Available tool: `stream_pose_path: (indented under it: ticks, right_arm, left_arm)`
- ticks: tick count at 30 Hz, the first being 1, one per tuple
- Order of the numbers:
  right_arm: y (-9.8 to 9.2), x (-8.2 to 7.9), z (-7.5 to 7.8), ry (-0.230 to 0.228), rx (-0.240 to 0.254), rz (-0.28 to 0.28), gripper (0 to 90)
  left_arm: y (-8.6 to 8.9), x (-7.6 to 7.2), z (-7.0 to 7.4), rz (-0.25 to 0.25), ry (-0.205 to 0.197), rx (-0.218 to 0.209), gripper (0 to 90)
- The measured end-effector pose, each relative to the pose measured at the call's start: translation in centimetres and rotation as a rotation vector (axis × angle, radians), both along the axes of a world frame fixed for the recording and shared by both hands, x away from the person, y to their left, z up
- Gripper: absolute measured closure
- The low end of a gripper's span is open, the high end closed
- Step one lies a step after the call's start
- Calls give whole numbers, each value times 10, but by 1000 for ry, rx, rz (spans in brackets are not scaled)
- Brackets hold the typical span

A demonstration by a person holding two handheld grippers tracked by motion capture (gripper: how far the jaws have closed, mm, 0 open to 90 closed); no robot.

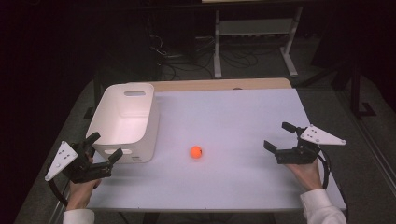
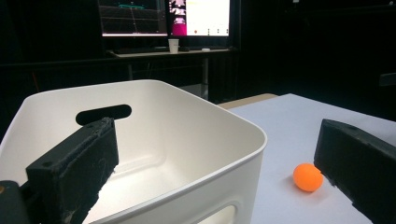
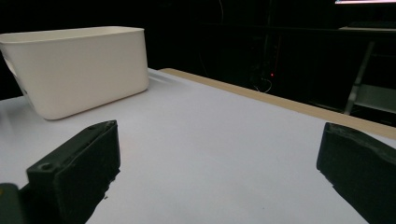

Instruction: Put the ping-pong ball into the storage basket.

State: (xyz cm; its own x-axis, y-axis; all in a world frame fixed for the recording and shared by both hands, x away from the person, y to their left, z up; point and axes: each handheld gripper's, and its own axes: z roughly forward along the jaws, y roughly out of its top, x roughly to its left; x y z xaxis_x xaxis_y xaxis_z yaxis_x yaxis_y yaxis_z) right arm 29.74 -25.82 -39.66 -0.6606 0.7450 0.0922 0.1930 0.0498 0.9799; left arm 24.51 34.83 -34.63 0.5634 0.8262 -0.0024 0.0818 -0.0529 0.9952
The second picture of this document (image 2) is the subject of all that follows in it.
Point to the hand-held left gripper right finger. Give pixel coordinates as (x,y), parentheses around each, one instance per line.
(358,161)

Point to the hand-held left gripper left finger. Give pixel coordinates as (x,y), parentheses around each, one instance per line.
(71,168)

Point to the orange ball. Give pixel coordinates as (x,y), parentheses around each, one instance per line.
(308,177)

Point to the white plastic bin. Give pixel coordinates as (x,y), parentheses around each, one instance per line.
(186,140)

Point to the black keyboard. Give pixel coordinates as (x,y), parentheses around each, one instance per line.
(140,49)

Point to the white paper cup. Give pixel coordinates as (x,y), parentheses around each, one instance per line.
(173,46)

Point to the monitor with dark screen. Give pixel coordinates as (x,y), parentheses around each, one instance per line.
(132,18)

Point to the monitor with bright screen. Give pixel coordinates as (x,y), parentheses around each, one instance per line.
(205,15)

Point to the white metal table frame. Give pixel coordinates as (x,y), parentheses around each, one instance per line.
(205,74)

